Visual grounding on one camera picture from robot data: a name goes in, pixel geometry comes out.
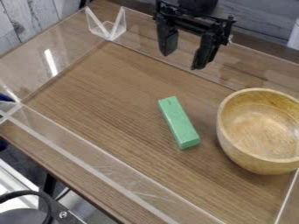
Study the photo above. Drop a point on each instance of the green rectangular block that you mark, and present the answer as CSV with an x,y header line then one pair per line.
x,y
179,123

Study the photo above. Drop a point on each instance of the clear acrylic tray walls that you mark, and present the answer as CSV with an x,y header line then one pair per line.
x,y
87,80

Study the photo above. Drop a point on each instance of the blue object at edge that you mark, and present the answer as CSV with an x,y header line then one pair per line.
x,y
5,98

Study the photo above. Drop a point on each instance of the brown wooden bowl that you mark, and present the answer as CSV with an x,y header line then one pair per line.
x,y
258,130

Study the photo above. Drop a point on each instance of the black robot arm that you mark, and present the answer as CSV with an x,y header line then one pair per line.
x,y
191,15

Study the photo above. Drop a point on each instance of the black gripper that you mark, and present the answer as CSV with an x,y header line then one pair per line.
x,y
192,15

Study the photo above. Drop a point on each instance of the black table leg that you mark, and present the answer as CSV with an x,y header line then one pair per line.
x,y
49,184

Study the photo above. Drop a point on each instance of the grey metal bracket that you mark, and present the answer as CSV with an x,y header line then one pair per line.
x,y
63,216

